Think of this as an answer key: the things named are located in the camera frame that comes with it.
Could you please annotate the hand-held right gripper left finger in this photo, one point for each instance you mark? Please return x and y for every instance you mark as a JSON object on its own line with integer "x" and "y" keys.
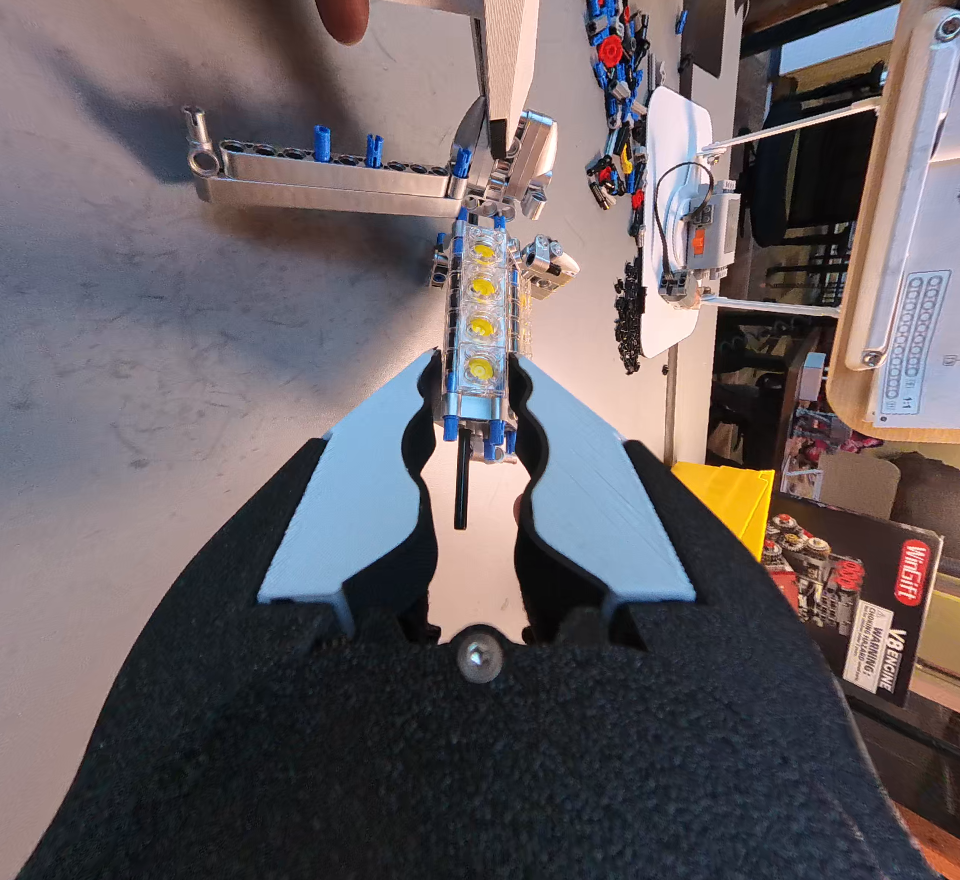
{"x": 352, "y": 512}

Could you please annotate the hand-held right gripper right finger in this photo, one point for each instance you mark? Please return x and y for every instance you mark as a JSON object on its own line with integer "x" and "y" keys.
{"x": 607, "y": 520}

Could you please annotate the black office chair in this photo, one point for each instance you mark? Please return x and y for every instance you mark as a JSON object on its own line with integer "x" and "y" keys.
{"x": 795, "y": 175}

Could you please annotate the pile of mixed brick parts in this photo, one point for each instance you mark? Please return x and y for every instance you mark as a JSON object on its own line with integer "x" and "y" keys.
{"x": 611, "y": 55}

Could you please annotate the black engine kit box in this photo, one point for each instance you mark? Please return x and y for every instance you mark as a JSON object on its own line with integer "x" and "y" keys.
{"x": 862, "y": 595}

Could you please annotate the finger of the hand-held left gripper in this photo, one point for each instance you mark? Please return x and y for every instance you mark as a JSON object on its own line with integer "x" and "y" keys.
{"x": 514, "y": 10}

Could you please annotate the nested yellow empty bins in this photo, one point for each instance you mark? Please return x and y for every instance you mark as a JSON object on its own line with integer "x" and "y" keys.
{"x": 727, "y": 497}

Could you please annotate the grey toy motor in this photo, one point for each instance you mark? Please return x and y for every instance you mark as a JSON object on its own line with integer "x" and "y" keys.
{"x": 679, "y": 287}

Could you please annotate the person's left hand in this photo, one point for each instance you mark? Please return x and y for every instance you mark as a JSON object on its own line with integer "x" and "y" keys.
{"x": 341, "y": 14}

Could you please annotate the grey battery box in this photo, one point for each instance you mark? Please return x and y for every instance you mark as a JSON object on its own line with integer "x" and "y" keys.
{"x": 716, "y": 235}

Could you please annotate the clear engine block yellow crankshaft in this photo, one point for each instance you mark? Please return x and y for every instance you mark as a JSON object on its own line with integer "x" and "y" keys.
{"x": 480, "y": 310}

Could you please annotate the grey beam with motor block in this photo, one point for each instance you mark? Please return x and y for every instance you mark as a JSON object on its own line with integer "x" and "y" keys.
{"x": 337, "y": 179}

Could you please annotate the pile of black pins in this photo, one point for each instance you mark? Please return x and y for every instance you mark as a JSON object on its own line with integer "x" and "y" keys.
{"x": 630, "y": 317}

